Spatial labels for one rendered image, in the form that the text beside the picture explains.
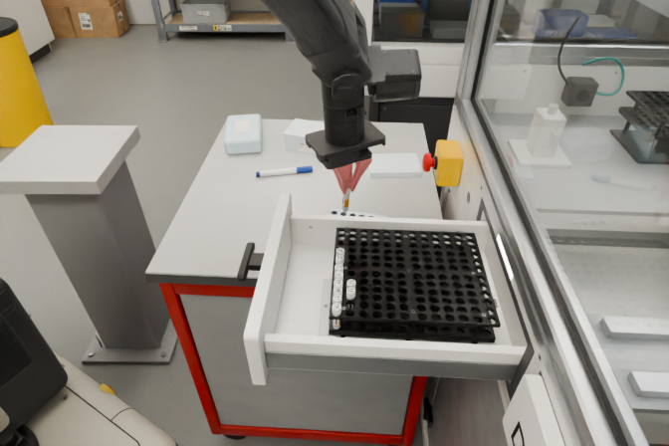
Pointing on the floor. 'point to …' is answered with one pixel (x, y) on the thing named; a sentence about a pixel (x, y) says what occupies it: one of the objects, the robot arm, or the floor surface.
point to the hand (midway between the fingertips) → (346, 186)
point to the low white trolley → (259, 161)
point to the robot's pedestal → (97, 235)
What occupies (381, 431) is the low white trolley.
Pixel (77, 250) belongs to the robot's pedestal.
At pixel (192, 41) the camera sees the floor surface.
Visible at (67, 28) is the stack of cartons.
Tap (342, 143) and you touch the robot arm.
